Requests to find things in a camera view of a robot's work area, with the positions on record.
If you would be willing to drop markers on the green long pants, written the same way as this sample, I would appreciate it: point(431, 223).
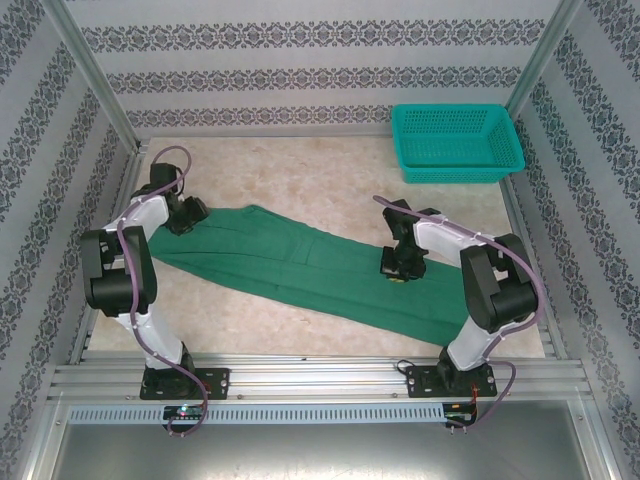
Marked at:
point(310, 270)

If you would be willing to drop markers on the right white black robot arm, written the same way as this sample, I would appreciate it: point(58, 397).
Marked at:
point(480, 300)

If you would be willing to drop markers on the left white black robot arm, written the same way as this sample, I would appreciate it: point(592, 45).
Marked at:
point(140, 330)

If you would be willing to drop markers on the teal plastic mesh basket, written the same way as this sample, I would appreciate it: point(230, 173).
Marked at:
point(455, 145)

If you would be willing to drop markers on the aluminium side rail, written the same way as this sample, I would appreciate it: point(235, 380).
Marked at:
point(532, 270)
point(107, 255)

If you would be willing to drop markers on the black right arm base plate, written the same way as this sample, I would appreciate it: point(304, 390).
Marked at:
point(422, 381)

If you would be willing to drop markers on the aluminium mounting rail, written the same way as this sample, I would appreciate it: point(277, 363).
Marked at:
point(320, 372)

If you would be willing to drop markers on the aluminium frame post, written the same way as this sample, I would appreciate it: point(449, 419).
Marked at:
point(542, 60)
point(92, 75)

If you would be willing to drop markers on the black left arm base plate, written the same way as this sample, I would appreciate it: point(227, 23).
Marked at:
point(215, 382)

